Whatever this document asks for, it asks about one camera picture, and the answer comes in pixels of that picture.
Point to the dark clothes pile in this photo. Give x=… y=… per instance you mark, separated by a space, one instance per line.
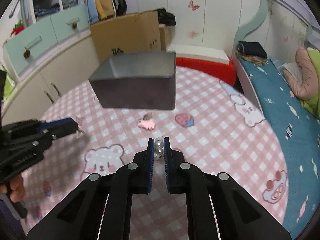
x=166 y=17

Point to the teal drawer unit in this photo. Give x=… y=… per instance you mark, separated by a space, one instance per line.
x=62 y=22

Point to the white pillow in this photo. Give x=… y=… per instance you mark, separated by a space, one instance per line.
x=292 y=70

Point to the navy folded clothes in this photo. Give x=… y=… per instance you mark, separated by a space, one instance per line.
x=252 y=48

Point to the pink and green bedding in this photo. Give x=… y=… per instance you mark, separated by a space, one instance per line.
x=302 y=75

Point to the red strawberry plush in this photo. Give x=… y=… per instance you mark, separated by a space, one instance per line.
x=17 y=31

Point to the grey metal tin box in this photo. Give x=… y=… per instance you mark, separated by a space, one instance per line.
x=135 y=92

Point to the pink butterfly sticker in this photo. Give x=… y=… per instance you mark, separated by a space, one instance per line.
x=193 y=5

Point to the blue patterned bed sheet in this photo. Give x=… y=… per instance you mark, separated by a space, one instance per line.
x=275 y=100

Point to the folded grey clothes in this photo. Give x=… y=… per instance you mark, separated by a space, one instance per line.
x=70 y=1

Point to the large cardboard box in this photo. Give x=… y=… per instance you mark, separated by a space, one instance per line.
x=125 y=35

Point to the teal bunk bed frame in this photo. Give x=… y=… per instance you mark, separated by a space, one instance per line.
x=262 y=5

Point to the person's left hand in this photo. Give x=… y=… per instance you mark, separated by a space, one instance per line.
x=16 y=188

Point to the white board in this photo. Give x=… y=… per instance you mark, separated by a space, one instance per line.
x=197 y=51

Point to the pine cone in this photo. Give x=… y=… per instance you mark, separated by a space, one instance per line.
x=74 y=25
x=26 y=54

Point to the red storage bench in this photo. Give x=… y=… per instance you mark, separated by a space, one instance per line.
x=207 y=68

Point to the green bag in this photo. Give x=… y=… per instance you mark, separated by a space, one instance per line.
x=8 y=85

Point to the tan folded clothes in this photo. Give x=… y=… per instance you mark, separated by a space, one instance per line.
x=256 y=60

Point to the white wardrobe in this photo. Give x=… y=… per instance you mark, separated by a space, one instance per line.
x=212 y=17

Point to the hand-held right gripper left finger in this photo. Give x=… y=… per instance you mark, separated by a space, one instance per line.
x=150 y=165

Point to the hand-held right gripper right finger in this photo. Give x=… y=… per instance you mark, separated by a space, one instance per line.
x=167 y=165

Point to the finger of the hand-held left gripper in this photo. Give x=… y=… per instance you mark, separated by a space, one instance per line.
x=65 y=131
x=57 y=122

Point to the pink hair clip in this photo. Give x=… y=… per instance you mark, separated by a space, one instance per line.
x=147 y=125

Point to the light blue hanging jacket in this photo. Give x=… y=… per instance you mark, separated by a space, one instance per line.
x=91 y=5

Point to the folded blue jeans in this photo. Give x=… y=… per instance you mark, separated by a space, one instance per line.
x=47 y=11

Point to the small cardboard box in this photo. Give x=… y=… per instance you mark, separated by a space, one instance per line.
x=165 y=37

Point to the grey metal handrail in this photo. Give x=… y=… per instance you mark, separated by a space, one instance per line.
x=18 y=5

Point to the cream cabinet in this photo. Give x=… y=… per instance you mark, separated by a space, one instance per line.
x=32 y=85

